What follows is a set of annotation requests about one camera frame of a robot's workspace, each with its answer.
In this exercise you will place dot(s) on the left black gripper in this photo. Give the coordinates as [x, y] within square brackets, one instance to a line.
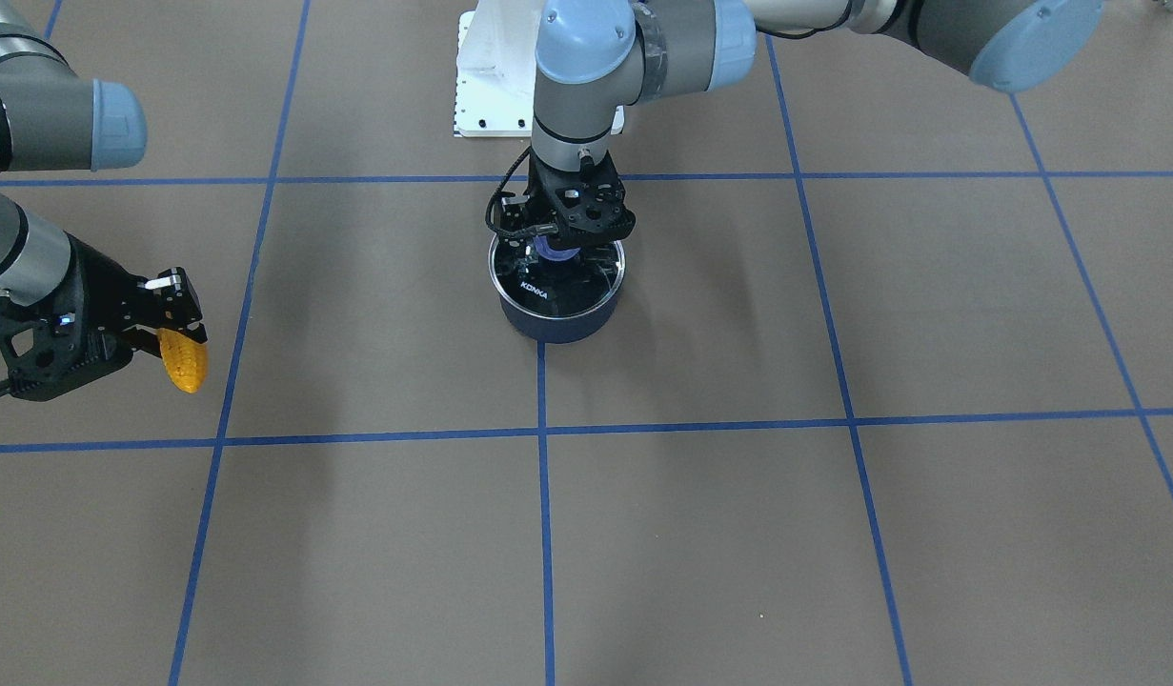
[515, 218]

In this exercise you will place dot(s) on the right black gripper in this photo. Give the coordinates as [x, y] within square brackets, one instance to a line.
[98, 283]

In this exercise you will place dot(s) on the yellow plastic corn cob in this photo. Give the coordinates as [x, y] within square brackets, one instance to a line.
[185, 360]

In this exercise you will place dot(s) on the glass pot lid blue knob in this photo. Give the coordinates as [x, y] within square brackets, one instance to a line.
[556, 290]

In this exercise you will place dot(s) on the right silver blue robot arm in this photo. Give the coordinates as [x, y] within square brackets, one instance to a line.
[51, 119]

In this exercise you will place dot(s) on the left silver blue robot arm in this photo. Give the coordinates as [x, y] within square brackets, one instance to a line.
[684, 47]

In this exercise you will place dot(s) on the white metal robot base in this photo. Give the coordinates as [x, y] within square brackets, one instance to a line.
[504, 46]

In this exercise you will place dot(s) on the dark blue saucepan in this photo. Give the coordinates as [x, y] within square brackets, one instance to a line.
[562, 331]

